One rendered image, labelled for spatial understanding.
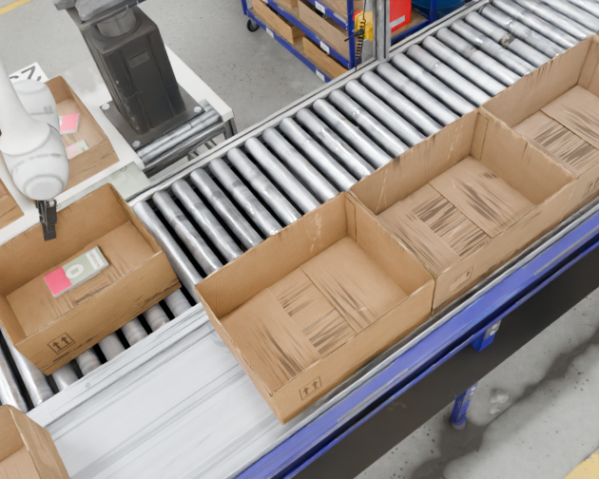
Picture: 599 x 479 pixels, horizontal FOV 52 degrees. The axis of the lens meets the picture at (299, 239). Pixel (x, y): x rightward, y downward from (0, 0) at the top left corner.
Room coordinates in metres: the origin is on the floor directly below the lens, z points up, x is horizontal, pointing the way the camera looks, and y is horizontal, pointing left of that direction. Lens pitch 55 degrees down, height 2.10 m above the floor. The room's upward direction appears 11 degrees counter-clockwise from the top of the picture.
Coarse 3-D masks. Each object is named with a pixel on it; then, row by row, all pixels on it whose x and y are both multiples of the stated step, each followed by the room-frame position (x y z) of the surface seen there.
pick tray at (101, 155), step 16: (48, 80) 1.68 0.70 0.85; (64, 80) 1.67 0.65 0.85; (64, 96) 1.69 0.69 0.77; (64, 112) 1.62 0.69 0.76; (80, 112) 1.61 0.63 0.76; (80, 128) 1.53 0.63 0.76; (96, 128) 1.50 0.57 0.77; (64, 144) 1.47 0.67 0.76; (96, 144) 1.35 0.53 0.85; (80, 160) 1.32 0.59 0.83; (96, 160) 1.34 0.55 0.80; (112, 160) 1.36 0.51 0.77; (80, 176) 1.31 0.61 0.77
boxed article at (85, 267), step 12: (96, 252) 1.02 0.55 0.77; (72, 264) 0.99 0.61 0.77; (84, 264) 0.98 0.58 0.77; (96, 264) 0.98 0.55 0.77; (108, 264) 0.97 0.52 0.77; (48, 276) 0.97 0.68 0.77; (60, 276) 0.96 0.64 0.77; (72, 276) 0.95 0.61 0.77; (84, 276) 0.95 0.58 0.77; (60, 288) 0.92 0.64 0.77; (72, 288) 0.92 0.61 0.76
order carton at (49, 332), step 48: (96, 192) 1.10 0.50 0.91; (48, 240) 1.03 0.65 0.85; (96, 240) 1.07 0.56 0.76; (144, 240) 1.04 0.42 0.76; (0, 288) 0.94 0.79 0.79; (48, 288) 0.94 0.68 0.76; (96, 288) 0.91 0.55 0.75; (144, 288) 0.83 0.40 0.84; (48, 336) 0.72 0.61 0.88; (96, 336) 0.76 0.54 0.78
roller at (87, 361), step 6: (90, 348) 0.75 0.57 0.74; (84, 354) 0.73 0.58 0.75; (90, 354) 0.73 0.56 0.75; (96, 354) 0.73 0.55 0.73; (78, 360) 0.72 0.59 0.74; (84, 360) 0.71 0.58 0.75; (90, 360) 0.71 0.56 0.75; (96, 360) 0.71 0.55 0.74; (84, 366) 0.70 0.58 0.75; (90, 366) 0.69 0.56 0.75; (96, 366) 0.69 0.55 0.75; (84, 372) 0.68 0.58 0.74; (90, 372) 0.68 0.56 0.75
